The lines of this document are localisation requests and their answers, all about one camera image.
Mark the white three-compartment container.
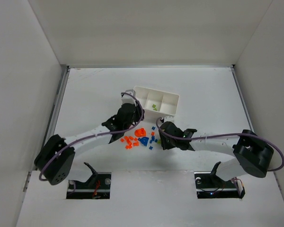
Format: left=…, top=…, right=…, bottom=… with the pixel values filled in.
left=133, top=86, right=179, bottom=122

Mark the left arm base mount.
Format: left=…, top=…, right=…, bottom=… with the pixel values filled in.
left=66, top=162, right=112, bottom=200

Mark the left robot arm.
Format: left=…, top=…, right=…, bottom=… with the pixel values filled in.
left=34, top=103, right=144, bottom=185

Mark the purple cable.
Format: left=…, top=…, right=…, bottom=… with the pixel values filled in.
left=39, top=92, right=145, bottom=182
left=155, top=117, right=284, bottom=171

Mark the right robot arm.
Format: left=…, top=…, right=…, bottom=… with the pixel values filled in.
left=158, top=120, right=274, bottom=181

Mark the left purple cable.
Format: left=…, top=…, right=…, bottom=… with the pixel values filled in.
left=39, top=92, right=145, bottom=182

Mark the large blue arch lego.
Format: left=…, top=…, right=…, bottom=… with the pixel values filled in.
left=139, top=137, right=149, bottom=146

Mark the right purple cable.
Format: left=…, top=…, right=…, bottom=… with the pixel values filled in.
left=155, top=117, right=284, bottom=171

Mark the large orange round lego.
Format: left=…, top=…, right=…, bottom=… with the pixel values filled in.
left=134, top=128, right=146, bottom=137

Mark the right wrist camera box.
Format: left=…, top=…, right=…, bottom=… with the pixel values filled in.
left=163, top=116, right=174, bottom=123

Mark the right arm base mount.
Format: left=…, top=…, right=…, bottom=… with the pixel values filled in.
left=194, top=162, right=246, bottom=199

